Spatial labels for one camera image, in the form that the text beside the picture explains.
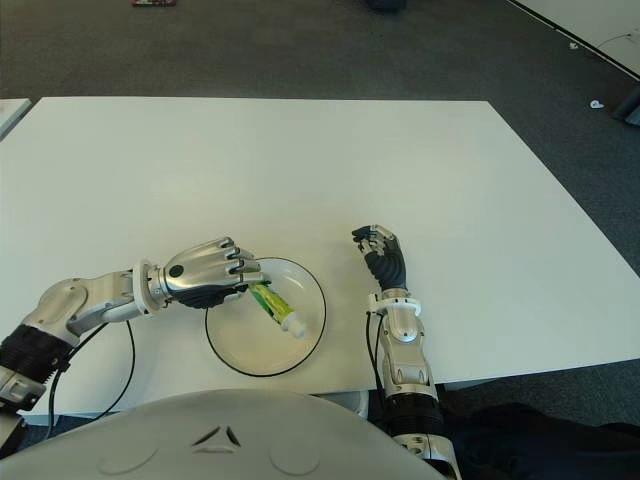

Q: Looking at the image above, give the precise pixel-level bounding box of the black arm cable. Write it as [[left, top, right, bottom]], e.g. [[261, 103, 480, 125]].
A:
[[366, 309, 389, 396], [47, 317, 136, 441]]

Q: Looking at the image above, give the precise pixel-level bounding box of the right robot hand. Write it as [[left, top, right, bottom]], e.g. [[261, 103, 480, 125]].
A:
[[351, 224, 406, 292]]

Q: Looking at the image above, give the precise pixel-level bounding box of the dark grey floor object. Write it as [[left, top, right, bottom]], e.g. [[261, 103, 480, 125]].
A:
[[613, 87, 640, 126]]

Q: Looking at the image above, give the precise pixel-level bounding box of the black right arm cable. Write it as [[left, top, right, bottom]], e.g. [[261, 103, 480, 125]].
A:
[[366, 309, 389, 396]]

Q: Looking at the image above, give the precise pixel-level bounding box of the white plate with black rim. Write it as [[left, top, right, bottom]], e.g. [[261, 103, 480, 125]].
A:
[[204, 256, 328, 377]]

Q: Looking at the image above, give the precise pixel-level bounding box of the green toothpaste tube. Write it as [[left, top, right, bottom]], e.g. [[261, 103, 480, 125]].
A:
[[248, 281, 307, 340]]

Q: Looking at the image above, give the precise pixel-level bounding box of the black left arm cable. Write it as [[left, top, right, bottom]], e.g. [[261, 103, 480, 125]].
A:
[[47, 317, 136, 441]]

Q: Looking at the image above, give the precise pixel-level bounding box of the white side table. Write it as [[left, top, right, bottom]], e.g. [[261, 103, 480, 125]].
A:
[[0, 98, 31, 141]]

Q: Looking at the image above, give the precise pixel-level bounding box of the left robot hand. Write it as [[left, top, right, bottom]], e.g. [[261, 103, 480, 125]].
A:
[[162, 236, 274, 309]]

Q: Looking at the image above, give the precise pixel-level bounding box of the dark blue floor object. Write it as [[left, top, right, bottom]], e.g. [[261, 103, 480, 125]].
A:
[[362, 0, 406, 14]]

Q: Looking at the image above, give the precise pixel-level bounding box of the grey robot torso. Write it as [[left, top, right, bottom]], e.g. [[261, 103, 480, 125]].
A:
[[0, 389, 444, 480]]

